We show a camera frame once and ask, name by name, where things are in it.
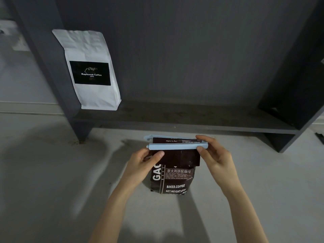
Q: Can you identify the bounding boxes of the person's right hand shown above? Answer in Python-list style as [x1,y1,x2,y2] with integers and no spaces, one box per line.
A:
[195,135,241,198]

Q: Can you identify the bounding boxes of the person's left hand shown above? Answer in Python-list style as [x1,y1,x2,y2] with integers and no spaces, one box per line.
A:
[121,149,165,188]

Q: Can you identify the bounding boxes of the light blue bag sealing clip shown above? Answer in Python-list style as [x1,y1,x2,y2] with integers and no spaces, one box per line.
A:
[143,134,211,151]

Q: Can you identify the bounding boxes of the dark brown coffee bag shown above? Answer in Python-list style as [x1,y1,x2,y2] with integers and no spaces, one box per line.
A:
[142,138,202,198]

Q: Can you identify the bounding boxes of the person's right forearm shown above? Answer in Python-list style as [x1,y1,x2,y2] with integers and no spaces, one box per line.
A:
[219,185,270,243]

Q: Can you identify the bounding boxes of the person's left forearm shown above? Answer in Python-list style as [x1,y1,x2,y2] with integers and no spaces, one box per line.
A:
[88,180,143,243]

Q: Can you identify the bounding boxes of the dark grey shelf unit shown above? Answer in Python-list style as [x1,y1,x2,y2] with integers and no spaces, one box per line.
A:
[7,0,324,153]

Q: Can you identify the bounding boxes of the white coffee bag black label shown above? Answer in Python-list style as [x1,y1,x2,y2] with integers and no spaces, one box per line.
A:
[52,29,122,111]

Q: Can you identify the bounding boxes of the white baseboard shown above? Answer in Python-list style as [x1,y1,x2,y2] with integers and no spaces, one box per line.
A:
[0,101,64,116]

